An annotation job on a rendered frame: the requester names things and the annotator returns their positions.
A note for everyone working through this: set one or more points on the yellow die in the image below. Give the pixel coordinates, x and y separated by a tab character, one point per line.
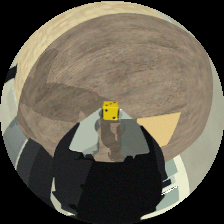
110	110

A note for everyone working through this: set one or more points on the tan mat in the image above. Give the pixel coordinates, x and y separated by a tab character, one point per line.
161	127

